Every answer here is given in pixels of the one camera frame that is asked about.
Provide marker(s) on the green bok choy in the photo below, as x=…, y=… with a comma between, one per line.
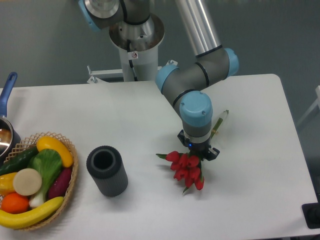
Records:
x=48, y=164

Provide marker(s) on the purple sweet potato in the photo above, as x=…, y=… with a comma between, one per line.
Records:
x=60, y=185

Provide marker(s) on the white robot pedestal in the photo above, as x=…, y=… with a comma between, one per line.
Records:
x=136, y=66

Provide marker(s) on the woven wicker basket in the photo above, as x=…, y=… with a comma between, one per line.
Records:
x=31, y=141

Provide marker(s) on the white frame at right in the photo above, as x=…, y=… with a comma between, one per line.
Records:
x=311, y=111

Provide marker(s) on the red tulip bouquet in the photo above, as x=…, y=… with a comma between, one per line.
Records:
x=187, y=167

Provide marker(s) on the black device at edge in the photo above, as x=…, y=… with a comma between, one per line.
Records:
x=311, y=212

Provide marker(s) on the green cucumber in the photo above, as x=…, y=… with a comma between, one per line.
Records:
x=18, y=162

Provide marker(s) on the dark grey ribbed vase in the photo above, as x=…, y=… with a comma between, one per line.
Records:
x=105, y=165

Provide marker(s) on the blue handled saucepan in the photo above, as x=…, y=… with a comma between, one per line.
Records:
x=8, y=136

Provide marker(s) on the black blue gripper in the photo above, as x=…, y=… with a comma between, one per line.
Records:
x=200, y=146

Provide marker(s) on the yellow bell pepper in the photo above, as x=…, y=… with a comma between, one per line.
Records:
x=6, y=183

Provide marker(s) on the yellow banana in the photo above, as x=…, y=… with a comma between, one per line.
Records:
x=31, y=217

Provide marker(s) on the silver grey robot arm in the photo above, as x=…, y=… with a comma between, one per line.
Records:
x=137, y=34

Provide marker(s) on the orange fruit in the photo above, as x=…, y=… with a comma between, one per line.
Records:
x=15, y=203

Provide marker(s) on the beige round slice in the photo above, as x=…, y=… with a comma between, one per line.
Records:
x=27, y=182

